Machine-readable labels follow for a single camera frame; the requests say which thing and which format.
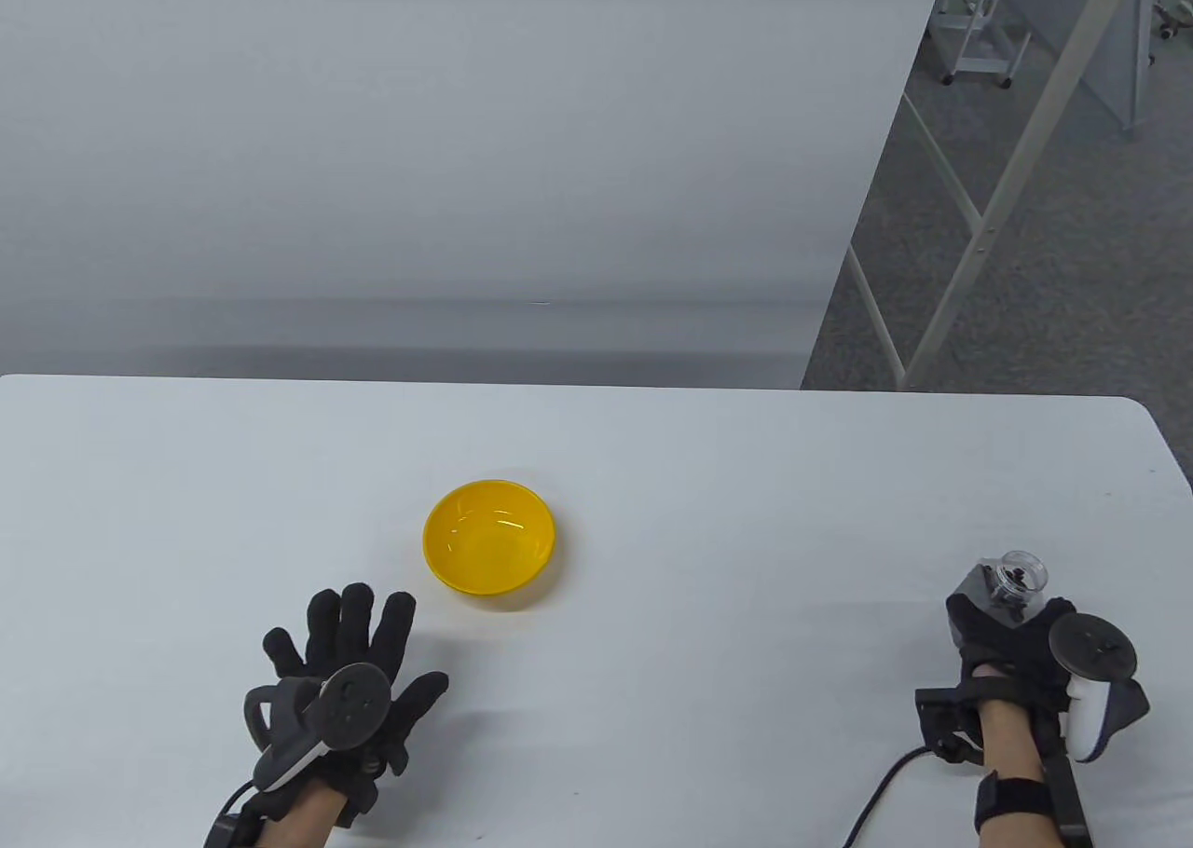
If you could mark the person's right hand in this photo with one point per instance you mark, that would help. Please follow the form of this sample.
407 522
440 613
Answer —
1011 652

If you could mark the person's right forearm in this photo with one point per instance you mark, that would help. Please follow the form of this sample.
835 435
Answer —
1011 741

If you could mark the yellow plastic bowl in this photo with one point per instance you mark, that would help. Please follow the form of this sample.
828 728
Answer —
489 540

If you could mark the white metal support frame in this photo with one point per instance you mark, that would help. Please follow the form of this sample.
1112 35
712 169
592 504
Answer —
979 233

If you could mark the grey leaning panel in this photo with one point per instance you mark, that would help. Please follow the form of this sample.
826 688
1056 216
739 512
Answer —
1100 56

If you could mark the white backdrop board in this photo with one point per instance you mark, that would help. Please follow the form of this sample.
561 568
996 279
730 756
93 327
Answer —
419 140

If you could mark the clear plastic coffee jar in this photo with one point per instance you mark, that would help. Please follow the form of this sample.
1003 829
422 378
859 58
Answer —
1021 568

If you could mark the person's left hand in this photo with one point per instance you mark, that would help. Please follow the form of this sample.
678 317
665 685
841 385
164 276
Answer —
359 643

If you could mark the grey tracking controller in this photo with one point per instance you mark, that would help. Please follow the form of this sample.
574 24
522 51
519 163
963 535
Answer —
349 708
1090 648

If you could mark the white wheeled cart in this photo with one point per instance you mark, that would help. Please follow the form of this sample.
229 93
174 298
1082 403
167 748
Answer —
979 42

